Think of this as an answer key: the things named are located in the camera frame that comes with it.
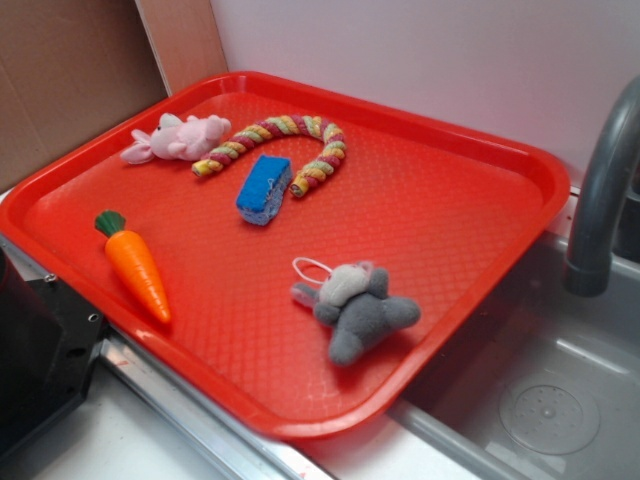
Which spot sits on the grey plush bunny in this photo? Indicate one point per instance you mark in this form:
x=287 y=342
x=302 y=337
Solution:
x=354 y=301

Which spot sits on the brown cardboard panel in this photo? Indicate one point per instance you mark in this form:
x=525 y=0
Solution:
x=70 y=70

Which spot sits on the pink plush bunny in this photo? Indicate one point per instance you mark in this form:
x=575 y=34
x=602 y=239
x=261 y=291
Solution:
x=175 y=139

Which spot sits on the blue sponge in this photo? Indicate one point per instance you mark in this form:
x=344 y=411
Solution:
x=262 y=193

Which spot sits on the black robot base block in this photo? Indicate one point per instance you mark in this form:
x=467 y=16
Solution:
x=50 y=339

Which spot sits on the light wooden board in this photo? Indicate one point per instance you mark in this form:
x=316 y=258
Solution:
x=185 y=41

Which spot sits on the grey faucet spout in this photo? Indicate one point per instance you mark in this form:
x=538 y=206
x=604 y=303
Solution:
x=606 y=219

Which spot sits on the orange toy carrot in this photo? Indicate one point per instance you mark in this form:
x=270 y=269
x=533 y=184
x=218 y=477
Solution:
x=133 y=263

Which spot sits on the multicolour twisted rope toy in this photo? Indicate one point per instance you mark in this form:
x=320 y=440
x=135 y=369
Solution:
x=310 y=176

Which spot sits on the red plastic tray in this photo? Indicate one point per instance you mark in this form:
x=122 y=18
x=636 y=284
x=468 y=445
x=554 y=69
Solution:
x=446 y=210

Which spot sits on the grey toy sink basin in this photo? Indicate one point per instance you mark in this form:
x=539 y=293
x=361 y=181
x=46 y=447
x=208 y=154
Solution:
x=537 y=383

